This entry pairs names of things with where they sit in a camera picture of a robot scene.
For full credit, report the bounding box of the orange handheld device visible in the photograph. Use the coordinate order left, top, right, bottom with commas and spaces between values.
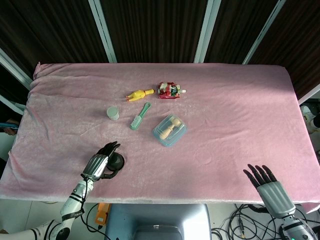
94, 202, 112, 226

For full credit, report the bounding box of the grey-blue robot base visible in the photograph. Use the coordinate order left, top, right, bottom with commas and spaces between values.
104, 203, 212, 240

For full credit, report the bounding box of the blue flat object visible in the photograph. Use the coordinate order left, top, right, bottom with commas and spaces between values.
0, 121, 20, 131

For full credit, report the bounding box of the clear plastic food container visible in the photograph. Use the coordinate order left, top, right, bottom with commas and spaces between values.
152, 114, 188, 148

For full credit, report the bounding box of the pink fleece table cloth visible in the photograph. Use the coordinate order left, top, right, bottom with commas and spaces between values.
0, 62, 320, 214

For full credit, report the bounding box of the black round object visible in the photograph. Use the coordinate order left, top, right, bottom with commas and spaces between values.
106, 152, 125, 174

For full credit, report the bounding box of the small white cream jar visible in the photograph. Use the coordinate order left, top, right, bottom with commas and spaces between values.
106, 106, 120, 121

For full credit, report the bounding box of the white shoe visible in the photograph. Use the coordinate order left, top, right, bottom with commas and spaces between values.
299, 104, 314, 121

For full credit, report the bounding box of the light partition frame post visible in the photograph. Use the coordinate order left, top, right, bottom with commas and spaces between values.
298, 84, 320, 105
193, 0, 221, 64
0, 47, 33, 91
87, 0, 118, 64
242, 0, 287, 65

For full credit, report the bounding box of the yellow rubber chicken toy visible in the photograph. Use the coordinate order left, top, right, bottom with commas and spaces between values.
125, 88, 155, 103

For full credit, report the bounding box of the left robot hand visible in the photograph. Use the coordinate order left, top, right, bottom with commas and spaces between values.
80, 141, 122, 182

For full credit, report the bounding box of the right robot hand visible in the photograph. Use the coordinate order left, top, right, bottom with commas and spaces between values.
242, 163, 297, 221

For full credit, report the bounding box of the red spouted snack pouch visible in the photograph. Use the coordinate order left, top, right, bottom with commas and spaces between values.
156, 81, 187, 100

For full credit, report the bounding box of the black cable bundle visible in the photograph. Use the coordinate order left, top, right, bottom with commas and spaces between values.
211, 202, 320, 240

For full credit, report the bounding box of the green scrub brush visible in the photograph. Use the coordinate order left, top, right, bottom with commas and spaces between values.
129, 102, 152, 131

